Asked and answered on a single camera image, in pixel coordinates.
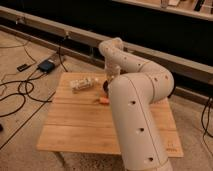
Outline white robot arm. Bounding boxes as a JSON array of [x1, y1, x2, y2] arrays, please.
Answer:
[[99, 38, 174, 171]]

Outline purple ceramic bowl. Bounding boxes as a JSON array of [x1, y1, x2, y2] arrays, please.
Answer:
[[103, 80, 109, 93]]

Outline orange carrot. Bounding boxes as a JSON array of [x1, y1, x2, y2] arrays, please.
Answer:
[[99, 97, 109, 104]]

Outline wooden table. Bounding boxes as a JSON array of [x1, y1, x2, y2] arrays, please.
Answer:
[[37, 73, 183, 158]]

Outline black power adapter box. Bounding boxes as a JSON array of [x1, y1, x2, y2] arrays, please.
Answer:
[[38, 60, 55, 73]]

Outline small black device on floor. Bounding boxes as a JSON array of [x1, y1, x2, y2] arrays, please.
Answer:
[[17, 64, 30, 72]]

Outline black floor cable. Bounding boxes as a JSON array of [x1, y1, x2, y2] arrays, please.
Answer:
[[0, 71, 54, 118]]

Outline black cable at right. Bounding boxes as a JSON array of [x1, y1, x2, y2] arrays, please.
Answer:
[[200, 96, 213, 139]]

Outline long wooden shelf rail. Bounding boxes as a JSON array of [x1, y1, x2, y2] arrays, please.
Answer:
[[0, 5, 213, 85]]

